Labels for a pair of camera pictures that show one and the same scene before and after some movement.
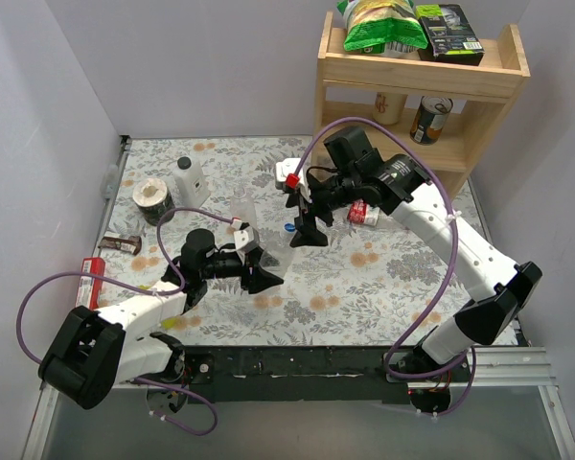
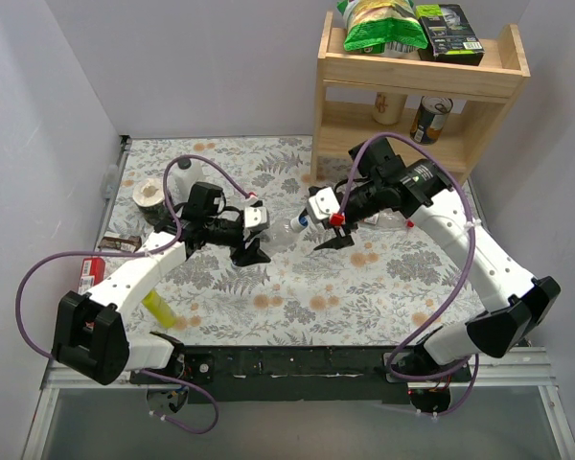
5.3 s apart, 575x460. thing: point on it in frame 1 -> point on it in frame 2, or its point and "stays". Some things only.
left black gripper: x=248 y=267 -> x=244 y=238
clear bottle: x=277 y=254 -> x=279 y=237
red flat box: x=90 y=289 stays
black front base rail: x=317 y=375 stays
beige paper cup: x=388 y=107 stays
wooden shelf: x=446 y=110 stays
